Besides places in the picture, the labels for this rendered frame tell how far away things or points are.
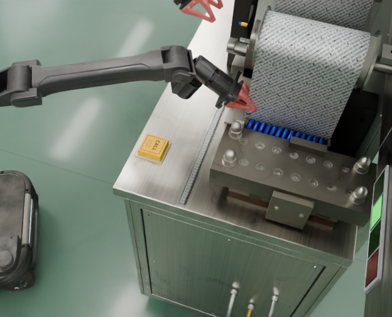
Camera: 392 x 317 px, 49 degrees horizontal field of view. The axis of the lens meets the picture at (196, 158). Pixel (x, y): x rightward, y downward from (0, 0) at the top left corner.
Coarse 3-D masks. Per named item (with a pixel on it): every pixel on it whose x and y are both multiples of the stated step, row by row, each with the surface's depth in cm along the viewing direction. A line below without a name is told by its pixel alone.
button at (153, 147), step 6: (144, 138) 126; (150, 138) 126; (156, 138) 126; (162, 138) 126; (144, 144) 125; (150, 144) 125; (156, 144) 125; (162, 144) 125; (168, 144) 128; (138, 150) 123; (144, 150) 123; (150, 150) 123; (156, 150) 123; (162, 150) 124; (144, 156) 124; (150, 156) 123; (156, 156) 123; (162, 156) 124
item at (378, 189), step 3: (381, 177) 87; (378, 180) 89; (381, 180) 86; (378, 183) 88; (381, 183) 86; (375, 186) 90; (378, 186) 87; (381, 186) 85; (375, 189) 89; (378, 189) 87; (381, 189) 84; (375, 192) 88; (378, 192) 86; (375, 195) 88; (378, 195) 85; (375, 198) 87
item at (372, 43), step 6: (258, 30) 99; (372, 36) 97; (372, 42) 96; (372, 48) 95; (366, 54) 95; (372, 54) 95; (366, 60) 95; (366, 66) 95; (360, 72) 96; (366, 72) 96; (360, 78) 98; (360, 84) 100
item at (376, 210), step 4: (380, 200) 83; (376, 204) 85; (380, 204) 82; (376, 208) 84; (380, 208) 82; (376, 212) 83; (380, 212) 81; (372, 216) 85; (376, 216) 82; (380, 216) 80; (372, 220) 85; (376, 220) 82; (372, 224) 84
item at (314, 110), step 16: (256, 80) 107; (272, 80) 105; (288, 80) 104; (256, 96) 111; (272, 96) 109; (288, 96) 108; (304, 96) 106; (320, 96) 104; (336, 96) 103; (256, 112) 115; (272, 112) 113; (288, 112) 112; (304, 112) 110; (320, 112) 108; (336, 112) 107; (288, 128) 116; (304, 128) 114; (320, 128) 112
